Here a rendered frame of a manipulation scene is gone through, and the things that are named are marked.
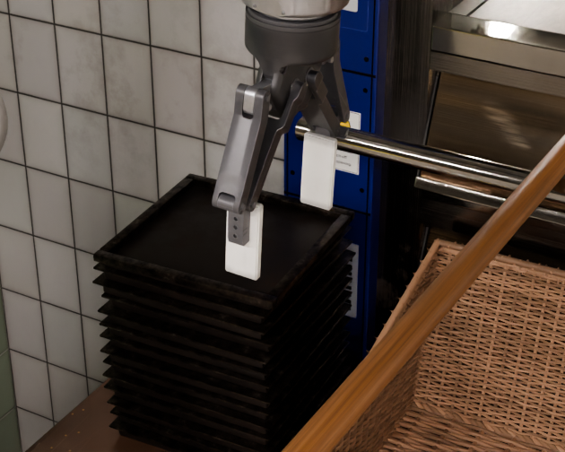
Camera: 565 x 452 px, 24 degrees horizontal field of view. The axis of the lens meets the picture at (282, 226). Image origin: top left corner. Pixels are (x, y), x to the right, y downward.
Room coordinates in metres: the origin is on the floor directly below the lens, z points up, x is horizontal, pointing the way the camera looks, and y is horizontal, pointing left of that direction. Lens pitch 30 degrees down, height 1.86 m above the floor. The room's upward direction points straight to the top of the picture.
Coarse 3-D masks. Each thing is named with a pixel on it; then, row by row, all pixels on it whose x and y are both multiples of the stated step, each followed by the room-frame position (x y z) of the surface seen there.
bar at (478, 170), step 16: (304, 128) 1.46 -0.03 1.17; (352, 128) 1.45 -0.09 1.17; (352, 144) 1.43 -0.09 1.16; (368, 144) 1.42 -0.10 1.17; (384, 144) 1.41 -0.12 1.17; (400, 144) 1.41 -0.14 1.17; (416, 144) 1.40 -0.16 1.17; (384, 160) 1.41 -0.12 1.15; (400, 160) 1.40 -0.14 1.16; (416, 160) 1.39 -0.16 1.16; (432, 160) 1.38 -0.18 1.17; (448, 160) 1.37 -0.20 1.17; (464, 160) 1.37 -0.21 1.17; (480, 160) 1.36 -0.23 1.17; (448, 176) 1.37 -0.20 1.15; (464, 176) 1.36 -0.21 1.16; (480, 176) 1.35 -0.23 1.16; (496, 176) 1.34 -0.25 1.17; (512, 176) 1.33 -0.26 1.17; (512, 192) 1.33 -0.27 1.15; (560, 192) 1.30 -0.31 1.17
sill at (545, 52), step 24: (456, 24) 1.79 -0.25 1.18; (480, 24) 1.79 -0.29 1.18; (504, 24) 1.79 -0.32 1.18; (432, 48) 1.78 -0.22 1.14; (456, 48) 1.76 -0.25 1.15; (480, 48) 1.75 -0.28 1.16; (504, 48) 1.73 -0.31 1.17; (528, 48) 1.71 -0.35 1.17; (552, 48) 1.70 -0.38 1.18; (552, 72) 1.69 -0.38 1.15
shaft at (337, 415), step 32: (544, 160) 1.30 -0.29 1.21; (544, 192) 1.25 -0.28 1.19; (512, 224) 1.17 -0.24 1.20; (480, 256) 1.10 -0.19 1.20; (448, 288) 1.04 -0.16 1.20; (416, 320) 0.99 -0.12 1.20; (384, 352) 0.93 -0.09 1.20; (352, 384) 0.89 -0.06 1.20; (384, 384) 0.91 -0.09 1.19; (320, 416) 0.85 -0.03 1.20; (352, 416) 0.86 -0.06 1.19; (288, 448) 0.81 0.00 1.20; (320, 448) 0.81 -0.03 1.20
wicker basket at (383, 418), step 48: (480, 288) 1.68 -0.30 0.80; (528, 288) 1.65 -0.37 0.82; (432, 336) 1.69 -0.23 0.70; (480, 336) 1.65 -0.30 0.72; (528, 336) 1.62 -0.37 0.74; (480, 384) 1.63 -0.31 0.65; (528, 384) 1.60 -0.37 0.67; (384, 432) 1.56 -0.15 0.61; (432, 432) 1.59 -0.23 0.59; (480, 432) 1.59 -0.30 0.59; (528, 432) 1.58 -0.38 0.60
